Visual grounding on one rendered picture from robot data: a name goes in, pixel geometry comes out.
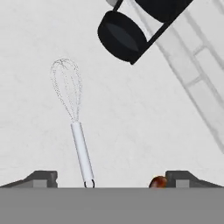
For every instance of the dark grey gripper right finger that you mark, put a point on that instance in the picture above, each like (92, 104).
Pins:
(179, 177)

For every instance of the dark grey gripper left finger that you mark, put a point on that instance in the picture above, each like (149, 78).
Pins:
(43, 177)

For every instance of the small brown round item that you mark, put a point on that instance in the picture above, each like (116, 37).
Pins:
(158, 182)

